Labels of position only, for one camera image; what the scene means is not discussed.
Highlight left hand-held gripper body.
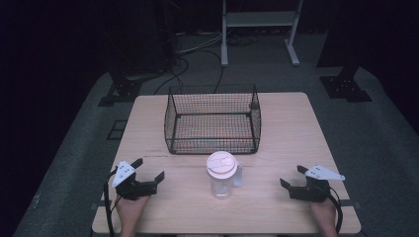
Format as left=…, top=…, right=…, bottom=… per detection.
left=111, top=160, right=159, bottom=201

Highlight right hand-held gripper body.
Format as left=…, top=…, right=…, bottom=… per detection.
left=288, top=164, right=346, bottom=203

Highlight clear cup with white lid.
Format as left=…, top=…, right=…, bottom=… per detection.
left=206, top=150, right=244, bottom=200

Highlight black wire mesh basket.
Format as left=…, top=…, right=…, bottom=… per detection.
left=163, top=83, right=263, bottom=156

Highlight person's left hand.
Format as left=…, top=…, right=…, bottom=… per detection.
left=115, top=194, right=151, bottom=230

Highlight person's right hand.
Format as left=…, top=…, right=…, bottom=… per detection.
left=309, top=198, right=338, bottom=230

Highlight black stand base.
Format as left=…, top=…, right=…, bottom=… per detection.
left=97, top=73, right=143, bottom=108
left=318, top=64, right=374, bottom=104

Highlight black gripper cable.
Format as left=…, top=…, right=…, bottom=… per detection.
left=103, top=167, right=121, bottom=237
left=315, top=184, right=344, bottom=235

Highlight black floor cable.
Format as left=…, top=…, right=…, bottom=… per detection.
left=153, top=48, right=225, bottom=96

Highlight white floor cables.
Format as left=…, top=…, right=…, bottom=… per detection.
left=176, top=31, right=228, bottom=56

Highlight white metal stand frame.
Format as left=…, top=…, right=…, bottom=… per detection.
left=220, top=0, right=304, bottom=68

